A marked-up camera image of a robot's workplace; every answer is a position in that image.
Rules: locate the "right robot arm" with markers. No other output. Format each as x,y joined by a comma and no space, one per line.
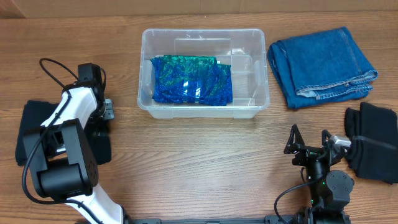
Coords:
329,189

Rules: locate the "folded blue denim jeans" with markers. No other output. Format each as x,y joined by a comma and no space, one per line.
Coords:
323,67

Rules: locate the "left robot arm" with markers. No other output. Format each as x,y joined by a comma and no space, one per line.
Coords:
61,167

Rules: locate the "clear plastic storage bin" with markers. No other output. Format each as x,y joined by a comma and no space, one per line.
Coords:
243,49

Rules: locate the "blue green sequin cloth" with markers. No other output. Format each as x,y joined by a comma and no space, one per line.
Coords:
192,79

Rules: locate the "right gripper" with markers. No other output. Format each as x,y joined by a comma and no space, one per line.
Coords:
296,144

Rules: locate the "black cloth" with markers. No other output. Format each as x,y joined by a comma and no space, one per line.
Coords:
34,113
373,134
97,134

